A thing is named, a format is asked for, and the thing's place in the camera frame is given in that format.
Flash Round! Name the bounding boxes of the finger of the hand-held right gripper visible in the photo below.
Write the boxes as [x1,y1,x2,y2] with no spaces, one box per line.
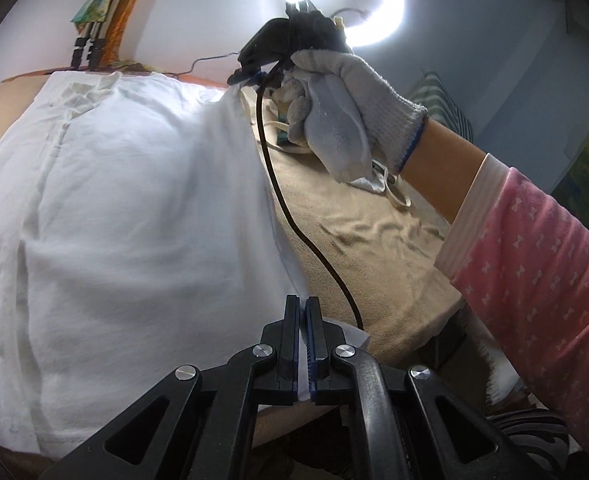
[227,71,271,87]

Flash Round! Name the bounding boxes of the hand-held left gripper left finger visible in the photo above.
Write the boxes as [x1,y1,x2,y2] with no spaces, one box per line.
[39,295,301,480]

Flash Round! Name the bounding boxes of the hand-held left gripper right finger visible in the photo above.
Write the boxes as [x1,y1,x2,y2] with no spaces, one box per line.
[305,297,546,480]

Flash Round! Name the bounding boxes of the white shirt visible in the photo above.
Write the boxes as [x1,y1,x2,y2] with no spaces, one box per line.
[0,70,371,461]

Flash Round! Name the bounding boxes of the person's right forearm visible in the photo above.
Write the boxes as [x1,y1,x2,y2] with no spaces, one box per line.
[399,116,589,461]

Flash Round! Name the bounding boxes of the person's right hand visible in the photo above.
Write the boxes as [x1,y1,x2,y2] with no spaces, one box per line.
[273,49,429,184]

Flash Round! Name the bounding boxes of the beige blanket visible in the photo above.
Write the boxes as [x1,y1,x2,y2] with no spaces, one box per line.
[0,72,468,448]

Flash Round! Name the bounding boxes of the black tripod legs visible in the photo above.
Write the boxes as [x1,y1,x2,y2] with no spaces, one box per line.
[70,22,106,70]

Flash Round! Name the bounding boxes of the black white striped cloth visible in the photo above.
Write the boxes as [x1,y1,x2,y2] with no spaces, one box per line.
[487,407,571,480]

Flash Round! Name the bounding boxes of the thin black wall cable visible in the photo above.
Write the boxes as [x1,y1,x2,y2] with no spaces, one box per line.
[163,51,248,79]

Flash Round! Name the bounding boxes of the cream cord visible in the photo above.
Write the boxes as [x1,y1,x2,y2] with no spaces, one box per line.
[238,89,316,157]

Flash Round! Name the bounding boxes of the white ring light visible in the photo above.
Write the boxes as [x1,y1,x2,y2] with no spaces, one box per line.
[281,0,406,49]

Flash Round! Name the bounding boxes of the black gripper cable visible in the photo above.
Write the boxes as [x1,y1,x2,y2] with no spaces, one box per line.
[255,57,366,332]

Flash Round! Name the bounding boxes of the small white cloth with straps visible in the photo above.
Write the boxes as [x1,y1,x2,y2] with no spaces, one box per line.
[349,159,411,212]

